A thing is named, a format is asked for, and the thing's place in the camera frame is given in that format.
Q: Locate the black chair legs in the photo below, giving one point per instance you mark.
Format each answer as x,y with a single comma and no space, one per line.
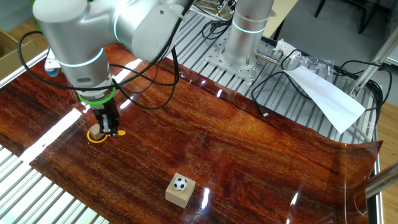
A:
363,26

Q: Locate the cardboard box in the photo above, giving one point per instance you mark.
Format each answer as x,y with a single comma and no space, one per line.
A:
12,60

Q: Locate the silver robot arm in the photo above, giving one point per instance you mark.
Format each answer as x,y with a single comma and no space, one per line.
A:
68,31

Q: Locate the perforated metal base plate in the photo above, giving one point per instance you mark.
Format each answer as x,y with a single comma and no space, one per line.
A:
245,73

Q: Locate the glossy wood-grain mat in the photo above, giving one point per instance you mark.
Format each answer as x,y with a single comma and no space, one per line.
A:
217,140

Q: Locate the small wooden cube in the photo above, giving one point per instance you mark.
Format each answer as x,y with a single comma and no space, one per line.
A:
94,133

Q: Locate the miniature soccer ball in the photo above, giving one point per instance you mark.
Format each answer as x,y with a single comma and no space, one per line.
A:
180,183

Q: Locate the aluminium frame bar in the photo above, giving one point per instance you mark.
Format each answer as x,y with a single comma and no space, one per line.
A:
384,180

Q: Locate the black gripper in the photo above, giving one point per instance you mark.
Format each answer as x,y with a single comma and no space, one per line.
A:
104,110

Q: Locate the silver cylindrical connector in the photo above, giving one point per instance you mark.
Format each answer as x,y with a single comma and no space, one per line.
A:
265,58

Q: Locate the clear plastic bag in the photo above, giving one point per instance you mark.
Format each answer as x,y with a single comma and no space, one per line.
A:
314,65

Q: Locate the beige desk panel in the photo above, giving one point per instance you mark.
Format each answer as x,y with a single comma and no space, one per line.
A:
281,15

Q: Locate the white paper sheet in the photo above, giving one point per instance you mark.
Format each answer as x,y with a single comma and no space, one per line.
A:
329,99

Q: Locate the aluminium frame post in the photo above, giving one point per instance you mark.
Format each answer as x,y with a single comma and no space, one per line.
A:
373,65

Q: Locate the large wooden block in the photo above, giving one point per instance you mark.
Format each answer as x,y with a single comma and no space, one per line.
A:
180,199

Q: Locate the white crumpled wrapper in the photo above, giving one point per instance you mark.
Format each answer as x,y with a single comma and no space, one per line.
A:
283,46

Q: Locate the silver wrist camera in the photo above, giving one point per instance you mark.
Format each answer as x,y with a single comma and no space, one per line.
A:
51,63

